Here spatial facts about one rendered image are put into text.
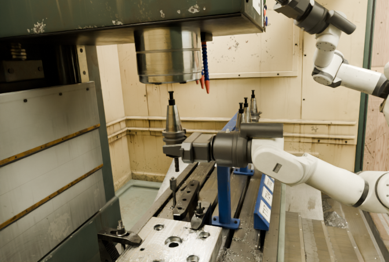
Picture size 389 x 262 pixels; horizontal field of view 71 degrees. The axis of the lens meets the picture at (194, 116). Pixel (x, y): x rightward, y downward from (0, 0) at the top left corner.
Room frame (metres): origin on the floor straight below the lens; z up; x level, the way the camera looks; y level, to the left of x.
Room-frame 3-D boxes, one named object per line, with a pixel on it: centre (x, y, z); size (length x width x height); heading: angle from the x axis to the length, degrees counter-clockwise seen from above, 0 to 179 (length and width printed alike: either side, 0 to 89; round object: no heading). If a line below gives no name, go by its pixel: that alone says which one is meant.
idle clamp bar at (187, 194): (0.96, 0.05, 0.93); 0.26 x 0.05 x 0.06; 166
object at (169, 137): (0.68, 0.06, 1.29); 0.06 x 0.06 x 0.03
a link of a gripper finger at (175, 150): (0.65, 0.06, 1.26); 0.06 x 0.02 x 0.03; 71
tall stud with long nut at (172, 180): (0.99, 0.10, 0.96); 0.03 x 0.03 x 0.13
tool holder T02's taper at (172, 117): (0.68, 0.06, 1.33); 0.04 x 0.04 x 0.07
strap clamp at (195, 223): (0.77, 0.00, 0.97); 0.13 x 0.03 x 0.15; 161
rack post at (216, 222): (0.86, -0.09, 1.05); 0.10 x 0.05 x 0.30; 71
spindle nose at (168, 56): (0.68, 0.05, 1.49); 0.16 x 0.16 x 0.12
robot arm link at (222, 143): (0.65, -0.04, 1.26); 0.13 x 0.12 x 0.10; 161
